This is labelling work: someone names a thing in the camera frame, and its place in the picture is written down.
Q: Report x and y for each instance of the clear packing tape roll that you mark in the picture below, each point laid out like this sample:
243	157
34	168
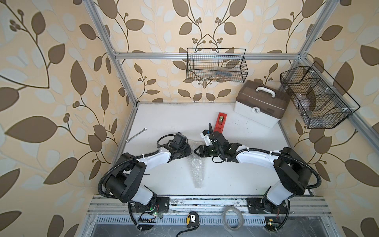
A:
232	218

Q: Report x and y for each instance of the black wire basket back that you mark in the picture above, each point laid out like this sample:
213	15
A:
222	65

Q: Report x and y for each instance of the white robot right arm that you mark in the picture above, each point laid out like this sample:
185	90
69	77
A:
292	172

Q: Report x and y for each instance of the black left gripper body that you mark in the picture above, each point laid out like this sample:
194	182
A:
183	151

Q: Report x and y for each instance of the black wire basket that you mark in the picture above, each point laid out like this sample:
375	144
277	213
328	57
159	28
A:
222	65
322	101

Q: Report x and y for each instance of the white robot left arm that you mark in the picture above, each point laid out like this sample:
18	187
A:
123	180

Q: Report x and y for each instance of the aluminium frame rail front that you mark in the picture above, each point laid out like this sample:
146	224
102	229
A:
173	210

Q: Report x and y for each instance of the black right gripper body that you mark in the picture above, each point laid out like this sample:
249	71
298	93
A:
212	151

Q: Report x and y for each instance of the black wire basket right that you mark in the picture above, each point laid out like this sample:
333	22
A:
322	101

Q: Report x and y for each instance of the red tape dispenser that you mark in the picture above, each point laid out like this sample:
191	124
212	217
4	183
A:
220	127

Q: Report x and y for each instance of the white brown storage box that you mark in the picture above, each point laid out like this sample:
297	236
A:
261	104

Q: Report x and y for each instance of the yellow black tape measure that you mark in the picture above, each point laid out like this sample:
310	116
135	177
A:
193	220

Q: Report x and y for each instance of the clear bubble wrap sheet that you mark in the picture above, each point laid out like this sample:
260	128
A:
197	165

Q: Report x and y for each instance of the silver wrench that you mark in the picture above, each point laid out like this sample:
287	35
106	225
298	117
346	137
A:
135	135

